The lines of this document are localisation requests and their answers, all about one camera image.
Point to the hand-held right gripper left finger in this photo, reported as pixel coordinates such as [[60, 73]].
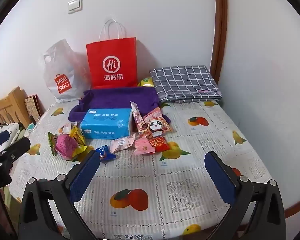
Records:
[[85, 177]]

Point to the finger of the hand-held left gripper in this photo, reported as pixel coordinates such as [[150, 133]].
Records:
[[15, 148], [0, 138]]

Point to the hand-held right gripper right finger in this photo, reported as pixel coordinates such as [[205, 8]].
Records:
[[220, 180]]

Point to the magenta snack packet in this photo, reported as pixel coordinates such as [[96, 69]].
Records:
[[66, 146]]

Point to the pink peach snack packet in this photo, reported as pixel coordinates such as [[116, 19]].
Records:
[[143, 147]]

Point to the panda print snack packet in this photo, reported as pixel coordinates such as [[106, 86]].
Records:
[[153, 125]]

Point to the white dotted cloth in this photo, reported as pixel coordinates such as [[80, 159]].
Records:
[[7, 132]]

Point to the pale yellow snack packet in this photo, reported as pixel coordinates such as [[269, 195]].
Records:
[[83, 152]]

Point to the blue snack packet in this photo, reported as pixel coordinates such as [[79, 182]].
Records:
[[105, 153]]

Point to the fruit print tablecloth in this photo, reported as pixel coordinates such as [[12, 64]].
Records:
[[190, 160]]

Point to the green snack packet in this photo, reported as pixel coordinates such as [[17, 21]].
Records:
[[51, 140]]

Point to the brown patterned box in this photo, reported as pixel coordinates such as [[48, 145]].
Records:
[[33, 107]]

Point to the pale pink snack packet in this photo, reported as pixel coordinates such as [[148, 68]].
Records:
[[121, 143]]

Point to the small white pink packet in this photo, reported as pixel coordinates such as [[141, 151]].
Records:
[[66, 128]]

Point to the blue tissue pack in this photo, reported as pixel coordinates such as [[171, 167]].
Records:
[[105, 123]]

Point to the small red snack packet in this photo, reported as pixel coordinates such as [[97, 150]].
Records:
[[158, 143]]

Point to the long pink stick packet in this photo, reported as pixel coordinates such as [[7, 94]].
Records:
[[136, 115]]

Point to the purple towel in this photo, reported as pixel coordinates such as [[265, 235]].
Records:
[[110, 100]]

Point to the white plastic bag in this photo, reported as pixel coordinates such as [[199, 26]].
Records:
[[62, 80]]

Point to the grey checked folded cloth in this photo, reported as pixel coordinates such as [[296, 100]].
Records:
[[185, 82]]

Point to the yellow green packet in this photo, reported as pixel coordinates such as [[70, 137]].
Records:
[[145, 82]]

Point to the red paper bag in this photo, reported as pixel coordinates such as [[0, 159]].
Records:
[[110, 60]]

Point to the brown wooden door frame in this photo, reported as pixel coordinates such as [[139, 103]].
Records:
[[218, 30]]

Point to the white light switch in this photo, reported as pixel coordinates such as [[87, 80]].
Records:
[[74, 5]]

